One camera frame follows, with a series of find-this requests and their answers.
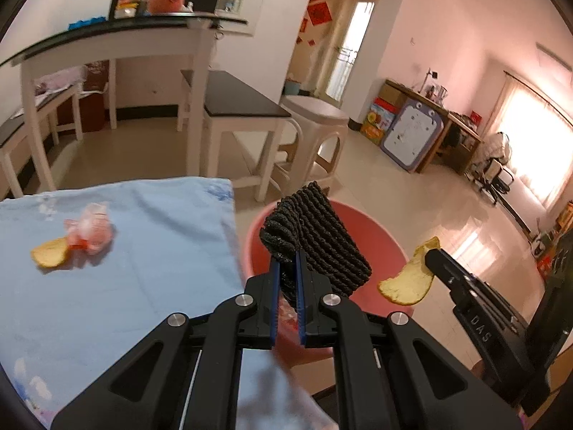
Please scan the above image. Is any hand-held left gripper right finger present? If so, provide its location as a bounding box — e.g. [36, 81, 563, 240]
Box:
[295, 251, 524, 430]

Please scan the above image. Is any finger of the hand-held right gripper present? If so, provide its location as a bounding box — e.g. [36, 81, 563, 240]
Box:
[424, 248, 482, 310]

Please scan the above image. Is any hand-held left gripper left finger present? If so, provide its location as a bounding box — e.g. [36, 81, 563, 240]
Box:
[51, 256, 282, 430]

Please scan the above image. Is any large orange peel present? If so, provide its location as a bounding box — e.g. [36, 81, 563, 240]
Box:
[377, 236, 442, 307]

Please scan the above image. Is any black foam net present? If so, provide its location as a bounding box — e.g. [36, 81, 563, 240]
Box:
[260, 180, 372, 306]

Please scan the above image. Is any pink plastic basin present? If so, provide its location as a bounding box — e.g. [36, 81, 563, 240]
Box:
[245, 200, 409, 366]

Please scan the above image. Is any light blue printed cloth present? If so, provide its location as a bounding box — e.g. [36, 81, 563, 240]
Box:
[0, 176, 341, 430]

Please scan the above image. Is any office chair with clothes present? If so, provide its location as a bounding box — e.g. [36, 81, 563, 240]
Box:
[466, 132, 516, 207]

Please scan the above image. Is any wooden desk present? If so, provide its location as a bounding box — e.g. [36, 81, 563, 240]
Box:
[384, 78, 485, 176]

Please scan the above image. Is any purple framed drawing board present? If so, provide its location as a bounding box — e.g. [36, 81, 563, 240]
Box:
[379, 100, 443, 173]

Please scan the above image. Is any bright curtained window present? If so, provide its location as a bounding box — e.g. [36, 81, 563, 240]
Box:
[490, 71, 573, 216]

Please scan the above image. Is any colourful fruit carton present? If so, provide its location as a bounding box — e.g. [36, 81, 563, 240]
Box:
[359, 97, 399, 144]

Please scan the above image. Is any beige plastic stool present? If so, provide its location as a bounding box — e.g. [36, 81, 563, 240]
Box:
[272, 94, 350, 190]

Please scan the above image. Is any clear plastic bag with orange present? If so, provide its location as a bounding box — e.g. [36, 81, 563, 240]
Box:
[63, 201, 115, 254]

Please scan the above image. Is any white bench dark seat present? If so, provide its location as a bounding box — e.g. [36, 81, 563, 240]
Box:
[178, 69, 293, 202]

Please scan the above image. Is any small orange peel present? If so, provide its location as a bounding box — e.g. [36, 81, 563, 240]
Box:
[30, 237, 73, 270]

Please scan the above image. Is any white air conditioner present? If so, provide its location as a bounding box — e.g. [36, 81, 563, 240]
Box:
[534, 42, 573, 73]

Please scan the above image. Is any balcony door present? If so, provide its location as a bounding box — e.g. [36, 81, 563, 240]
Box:
[324, 0, 379, 102]

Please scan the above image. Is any dark red carton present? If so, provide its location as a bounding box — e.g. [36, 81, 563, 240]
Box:
[82, 60, 111, 133]

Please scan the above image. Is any glass top white dining table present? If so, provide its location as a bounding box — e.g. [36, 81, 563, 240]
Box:
[0, 11, 250, 199]

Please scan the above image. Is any pink plastic bag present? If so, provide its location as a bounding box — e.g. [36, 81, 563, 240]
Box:
[33, 64, 88, 95]

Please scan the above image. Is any white bench with papers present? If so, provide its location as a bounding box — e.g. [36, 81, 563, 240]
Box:
[0, 84, 86, 200]

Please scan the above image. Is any round orange pomelo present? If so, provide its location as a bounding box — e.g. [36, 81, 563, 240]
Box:
[147, 0, 186, 14]

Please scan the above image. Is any red flat box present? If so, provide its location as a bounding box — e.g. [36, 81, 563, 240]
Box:
[115, 0, 149, 19]

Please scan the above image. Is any blue box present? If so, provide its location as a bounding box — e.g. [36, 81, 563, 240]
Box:
[67, 16, 109, 30]

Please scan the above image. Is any red diamond wall decoration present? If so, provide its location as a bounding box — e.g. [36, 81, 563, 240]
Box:
[308, 2, 332, 26]

